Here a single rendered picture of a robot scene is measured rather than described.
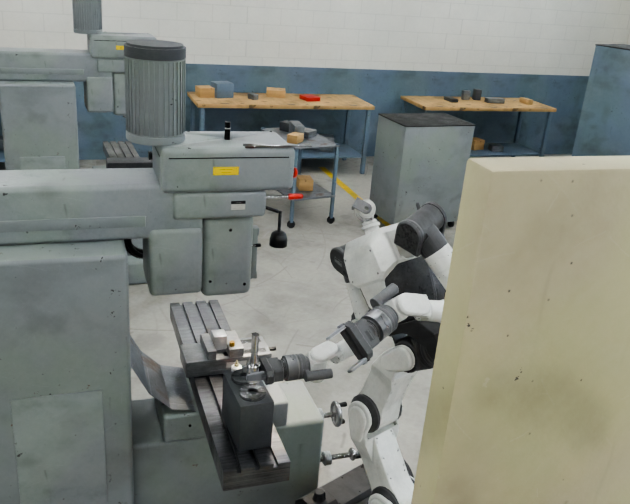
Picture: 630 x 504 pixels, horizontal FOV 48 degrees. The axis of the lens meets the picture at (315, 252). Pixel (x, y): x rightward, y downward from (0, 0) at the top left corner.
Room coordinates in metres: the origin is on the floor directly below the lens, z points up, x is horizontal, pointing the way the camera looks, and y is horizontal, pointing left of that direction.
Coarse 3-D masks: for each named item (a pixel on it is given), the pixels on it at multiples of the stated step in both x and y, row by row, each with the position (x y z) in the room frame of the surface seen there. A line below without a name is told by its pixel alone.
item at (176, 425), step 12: (264, 384) 2.52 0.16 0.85; (276, 384) 2.53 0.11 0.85; (192, 396) 2.39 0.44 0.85; (276, 396) 2.44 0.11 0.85; (168, 408) 2.30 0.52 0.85; (276, 408) 2.39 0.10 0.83; (168, 420) 2.24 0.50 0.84; (180, 420) 2.26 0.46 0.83; (192, 420) 2.28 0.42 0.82; (276, 420) 2.39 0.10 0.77; (168, 432) 2.24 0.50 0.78; (180, 432) 2.26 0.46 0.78; (192, 432) 2.28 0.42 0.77; (204, 432) 2.29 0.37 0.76
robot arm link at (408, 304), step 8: (400, 296) 1.84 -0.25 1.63; (408, 296) 1.85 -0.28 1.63; (416, 296) 1.86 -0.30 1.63; (424, 296) 1.88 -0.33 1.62; (400, 304) 1.82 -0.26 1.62; (408, 304) 1.83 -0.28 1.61; (416, 304) 1.85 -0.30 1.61; (424, 304) 1.86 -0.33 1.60; (400, 312) 1.82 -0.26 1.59; (408, 312) 1.82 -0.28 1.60; (416, 312) 1.83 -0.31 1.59; (424, 312) 1.84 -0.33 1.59; (424, 320) 1.89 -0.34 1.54
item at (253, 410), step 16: (224, 384) 2.15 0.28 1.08; (240, 384) 2.10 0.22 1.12; (256, 384) 2.09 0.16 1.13; (224, 400) 2.14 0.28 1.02; (240, 400) 2.01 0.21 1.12; (256, 400) 2.01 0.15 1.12; (272, 400) 2.02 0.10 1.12; (224, 416) 2.14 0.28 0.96; (240, 416) 1.97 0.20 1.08; (256, 416) 1.99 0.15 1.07; (272, 416) 2.02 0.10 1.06; (240, 432) 1.97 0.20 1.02; (256, 432) 1.99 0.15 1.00; (240, 448) 1.97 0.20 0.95; (256, 448) 2.00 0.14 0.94
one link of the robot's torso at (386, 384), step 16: (384, 352) 2.10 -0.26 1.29; (400, 352) 2.04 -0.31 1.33; (384, 368) 2.08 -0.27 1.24; (400, 368) 2.03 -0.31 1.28; (368, 384) 2.18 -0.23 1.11; (384, 384) 2.13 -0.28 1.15; (400, 384) 2.13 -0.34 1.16; (352, 400) 2.21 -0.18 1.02; (368, 400) 2.16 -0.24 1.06; (384, 400) 2.12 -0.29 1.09; (400, 400) 2.18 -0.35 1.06; (384, 416) 2.13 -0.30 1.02; (368, 432) 2.14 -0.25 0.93
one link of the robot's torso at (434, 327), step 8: (408, 320) 2.09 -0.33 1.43; (416, 320) 2.04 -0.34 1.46; (400, 328) 2.08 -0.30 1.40; (408, 328) 2.06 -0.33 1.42; (416, 328) 2.04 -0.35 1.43; (424, 328) 2.01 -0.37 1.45; (432, 328) 2.01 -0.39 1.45; (392, 336) 2.14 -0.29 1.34; (400, 336) 2.16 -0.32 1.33; (416, 336) 2.03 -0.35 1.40; (424, 336) 2.01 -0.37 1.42; (432, 336) 1.99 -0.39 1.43; (424, 344) 2.01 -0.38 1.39; (432, 344) 1.98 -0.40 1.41; (424, 352) 2.01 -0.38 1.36; (432, 352) 1.99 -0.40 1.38; (432, 360) 2.00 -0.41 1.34
